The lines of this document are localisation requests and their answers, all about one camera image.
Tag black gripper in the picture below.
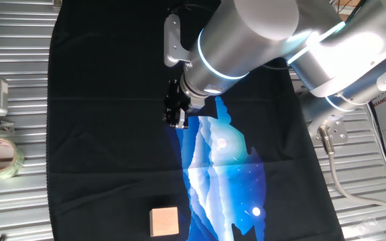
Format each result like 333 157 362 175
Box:
164 79 194 130

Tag small wooden block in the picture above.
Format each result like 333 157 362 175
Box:
149 206 180 238

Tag black cloth with blue print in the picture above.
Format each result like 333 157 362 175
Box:
46 0 345 241

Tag clear plastic bag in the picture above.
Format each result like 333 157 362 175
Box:
353 217 386 241

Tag black camera cable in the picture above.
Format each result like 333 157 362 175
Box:
168 2 214 16

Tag thick grey base cable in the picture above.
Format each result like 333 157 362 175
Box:
316 125 386 219

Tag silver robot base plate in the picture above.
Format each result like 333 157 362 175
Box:
308 115 350 147

